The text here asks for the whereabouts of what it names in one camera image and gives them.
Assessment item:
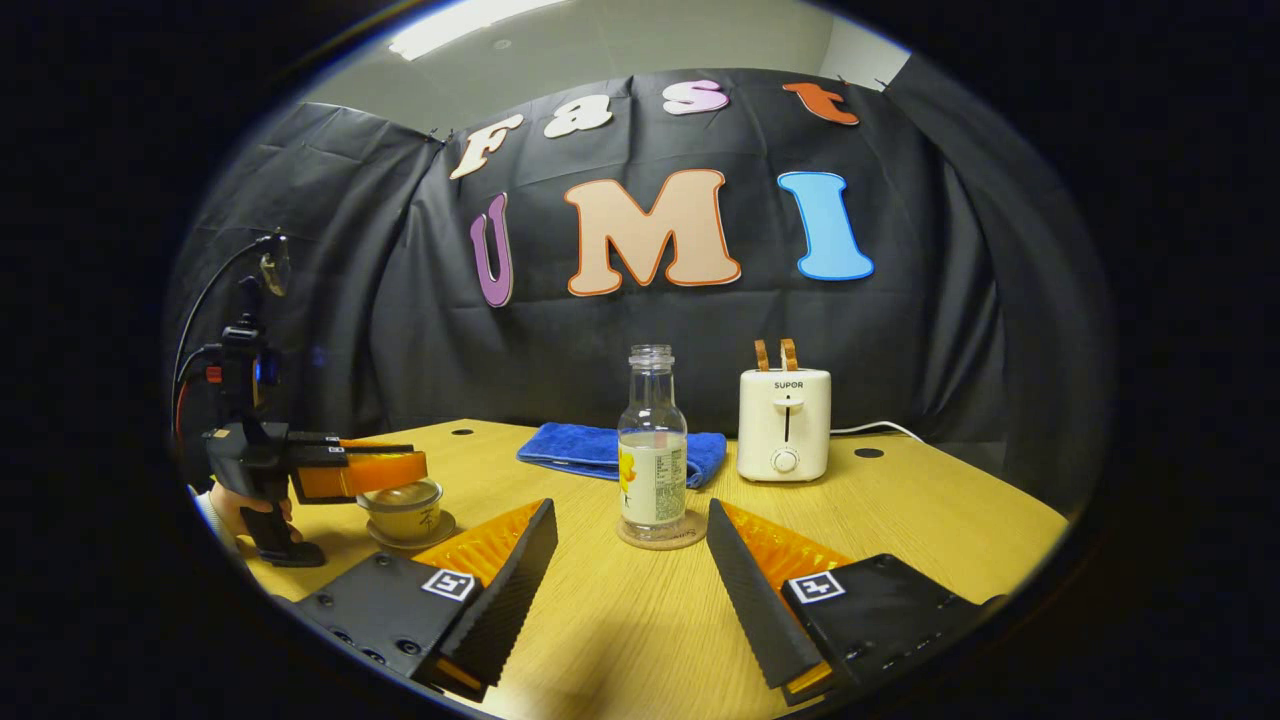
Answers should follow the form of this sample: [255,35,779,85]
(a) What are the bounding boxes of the cream ceramic saucer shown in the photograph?
[366,510,458,550]

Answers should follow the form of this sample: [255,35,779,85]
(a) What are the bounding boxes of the folded blue towel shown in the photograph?
[516,422,728,490]

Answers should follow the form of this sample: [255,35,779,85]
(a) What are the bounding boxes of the cream teacup lid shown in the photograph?
[375,478,441,506]

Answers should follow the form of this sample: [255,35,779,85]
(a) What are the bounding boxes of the white toaster cable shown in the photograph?
[830,421,926,443]

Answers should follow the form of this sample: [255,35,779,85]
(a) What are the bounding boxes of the cream ceramic teacup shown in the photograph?
[357,480,444,542]

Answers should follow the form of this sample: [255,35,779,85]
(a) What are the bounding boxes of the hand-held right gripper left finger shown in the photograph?
[295,498,559,701]

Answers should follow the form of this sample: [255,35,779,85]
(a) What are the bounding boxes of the round brown coaster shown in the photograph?
[616,510,708,551]

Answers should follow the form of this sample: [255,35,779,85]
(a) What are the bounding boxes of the clear glass water bottle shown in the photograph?
[617,345,689,541]

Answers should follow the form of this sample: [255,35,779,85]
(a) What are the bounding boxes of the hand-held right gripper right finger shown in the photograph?
[706,498,1006,706]

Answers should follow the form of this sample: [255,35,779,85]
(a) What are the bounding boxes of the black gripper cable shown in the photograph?
[172,236,269,401]

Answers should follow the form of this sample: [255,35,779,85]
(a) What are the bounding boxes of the white toaster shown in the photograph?
[737,367,833,483]

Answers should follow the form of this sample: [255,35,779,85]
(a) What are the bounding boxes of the black backdrop cloth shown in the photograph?
[165,68,1116,501]

